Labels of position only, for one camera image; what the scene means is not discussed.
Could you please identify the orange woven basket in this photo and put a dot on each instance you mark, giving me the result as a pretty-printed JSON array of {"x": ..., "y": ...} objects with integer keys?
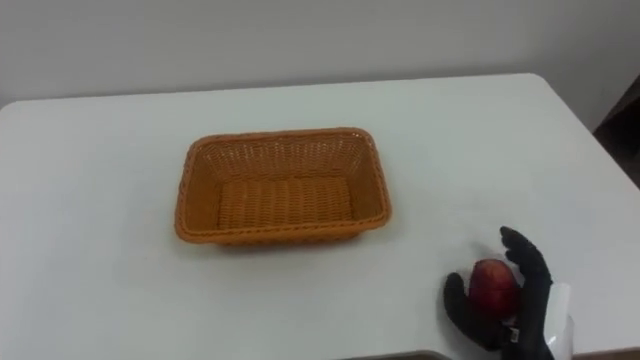
[{"x": 282, "y": 187}]

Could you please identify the white table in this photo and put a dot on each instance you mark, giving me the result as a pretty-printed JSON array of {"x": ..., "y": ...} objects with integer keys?
[{"x": 100, "y": 225}]

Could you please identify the red apple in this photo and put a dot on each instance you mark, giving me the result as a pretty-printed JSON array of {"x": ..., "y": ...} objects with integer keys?
[{"x": 492, "y": 286}]

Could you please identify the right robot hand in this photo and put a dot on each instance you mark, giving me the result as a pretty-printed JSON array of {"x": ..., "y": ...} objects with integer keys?
[{"x": 531, "y": 310}]

